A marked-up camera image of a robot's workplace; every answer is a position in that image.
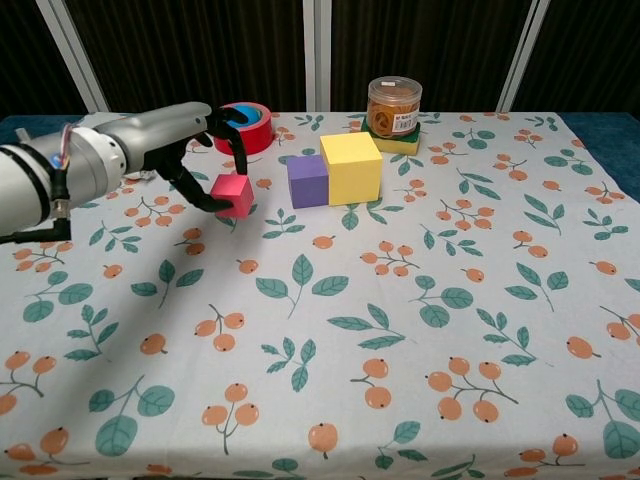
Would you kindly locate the white partition frame post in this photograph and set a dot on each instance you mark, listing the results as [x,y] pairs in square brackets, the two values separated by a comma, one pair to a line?
[75,55]
[522,55]
[318,55]

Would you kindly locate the small red foam cube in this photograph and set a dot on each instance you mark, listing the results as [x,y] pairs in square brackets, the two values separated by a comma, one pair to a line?
[235,195]

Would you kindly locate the floral print tablecloth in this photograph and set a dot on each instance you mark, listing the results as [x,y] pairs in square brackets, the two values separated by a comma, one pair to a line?
[350,300]

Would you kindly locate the red tape roll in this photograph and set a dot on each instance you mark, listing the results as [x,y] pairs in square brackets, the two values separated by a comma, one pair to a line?
[257,140]

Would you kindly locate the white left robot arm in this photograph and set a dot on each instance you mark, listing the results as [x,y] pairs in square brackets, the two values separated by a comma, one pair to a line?
[30,185]

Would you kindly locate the yellow green sponge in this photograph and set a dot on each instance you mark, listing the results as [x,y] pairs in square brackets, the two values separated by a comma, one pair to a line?
[400,145]

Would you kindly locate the large yellow foam cube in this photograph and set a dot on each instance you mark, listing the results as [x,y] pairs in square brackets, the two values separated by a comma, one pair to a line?
[352,175]

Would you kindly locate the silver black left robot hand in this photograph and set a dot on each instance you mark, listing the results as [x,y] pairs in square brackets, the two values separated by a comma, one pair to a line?
[160,130]

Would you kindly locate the clear jar of rubber bands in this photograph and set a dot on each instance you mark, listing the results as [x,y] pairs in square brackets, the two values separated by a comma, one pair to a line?
[392,112]

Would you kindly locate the purple foam cube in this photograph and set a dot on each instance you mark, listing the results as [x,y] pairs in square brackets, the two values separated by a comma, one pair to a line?
[309,187]

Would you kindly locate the blue ball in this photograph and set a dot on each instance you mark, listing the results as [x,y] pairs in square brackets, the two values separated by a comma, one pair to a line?
[245,110]

